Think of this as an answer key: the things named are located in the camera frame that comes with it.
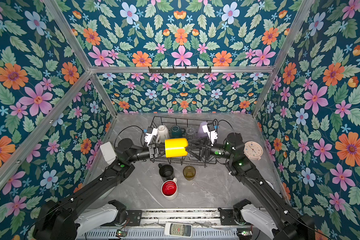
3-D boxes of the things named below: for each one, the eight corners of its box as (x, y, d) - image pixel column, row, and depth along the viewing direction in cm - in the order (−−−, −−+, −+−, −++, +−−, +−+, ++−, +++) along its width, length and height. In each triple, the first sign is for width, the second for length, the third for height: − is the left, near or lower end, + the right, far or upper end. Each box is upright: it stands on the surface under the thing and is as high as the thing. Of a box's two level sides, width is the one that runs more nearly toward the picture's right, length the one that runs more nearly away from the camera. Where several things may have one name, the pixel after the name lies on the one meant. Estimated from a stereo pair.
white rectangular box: (109, 166, 95) (105, 161, 90) (103, 150, 102) (99, 146, 97) (119, 160, 97) (115, 156, 92) (112, 146, 104) (108, 141, 100)
